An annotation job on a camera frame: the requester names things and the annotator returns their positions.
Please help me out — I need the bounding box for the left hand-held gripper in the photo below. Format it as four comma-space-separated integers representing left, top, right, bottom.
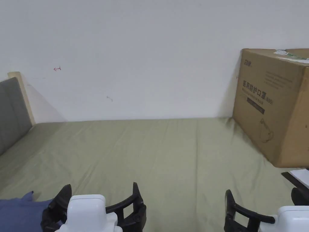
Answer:
41, 182, 147, 232

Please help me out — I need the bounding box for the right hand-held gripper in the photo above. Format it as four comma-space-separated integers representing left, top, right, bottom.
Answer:
224, 187, 309, 232

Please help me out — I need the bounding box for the dark blue garment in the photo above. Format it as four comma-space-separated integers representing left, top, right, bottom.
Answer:
0, 191, 53, 232

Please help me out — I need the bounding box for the white paper sheet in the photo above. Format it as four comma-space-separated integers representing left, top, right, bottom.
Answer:
289, 169, 309, 188

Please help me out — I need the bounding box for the bed with pale green sheet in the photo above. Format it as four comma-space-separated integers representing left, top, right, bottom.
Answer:
0, 117, 309, 232

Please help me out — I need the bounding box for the brown cardboard carton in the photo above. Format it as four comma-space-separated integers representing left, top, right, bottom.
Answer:
232, 48, 309, 168

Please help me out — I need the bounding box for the grey padded headboard, wooden frame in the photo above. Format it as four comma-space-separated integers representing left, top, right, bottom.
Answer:
0, 71, 37, 156

